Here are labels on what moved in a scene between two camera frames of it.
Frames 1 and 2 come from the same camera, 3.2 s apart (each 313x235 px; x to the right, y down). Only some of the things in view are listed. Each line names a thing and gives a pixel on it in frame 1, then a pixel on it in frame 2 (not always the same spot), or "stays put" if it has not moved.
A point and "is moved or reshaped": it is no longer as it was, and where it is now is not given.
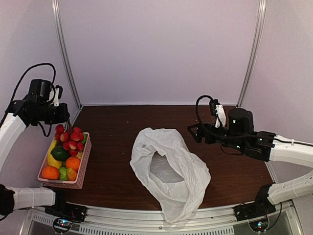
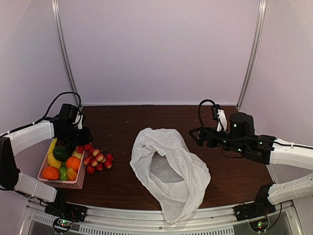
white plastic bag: (174, 176) stays put
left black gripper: (63, 114) -> (84, 139)
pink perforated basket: (77, 184) stays put
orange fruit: (50, 173) stays put
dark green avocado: (60, 153) stays put
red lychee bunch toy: (72, 138) is moved or reshaped
